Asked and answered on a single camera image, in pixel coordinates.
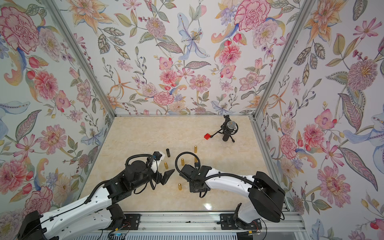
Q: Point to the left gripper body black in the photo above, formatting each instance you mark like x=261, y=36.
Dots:
x=149, y=176

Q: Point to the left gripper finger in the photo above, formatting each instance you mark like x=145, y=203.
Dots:
x=164, y=181
x=167, y=174

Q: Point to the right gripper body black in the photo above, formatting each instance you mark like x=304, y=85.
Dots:
x=193, y=188

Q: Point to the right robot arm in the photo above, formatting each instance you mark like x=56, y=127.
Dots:
x=266, y=197

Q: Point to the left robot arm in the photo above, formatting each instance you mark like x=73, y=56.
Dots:
x=100, y=209

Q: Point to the red small block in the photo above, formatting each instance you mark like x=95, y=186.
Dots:
x=207, y=136

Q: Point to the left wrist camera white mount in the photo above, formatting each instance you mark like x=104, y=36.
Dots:
x=157, y=158

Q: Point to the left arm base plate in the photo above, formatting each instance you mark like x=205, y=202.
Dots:
x=130, y=222

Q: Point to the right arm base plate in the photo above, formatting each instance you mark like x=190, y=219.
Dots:
x=230, y=222

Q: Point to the aluminium front rail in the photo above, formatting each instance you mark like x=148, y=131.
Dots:
x=205, y=221

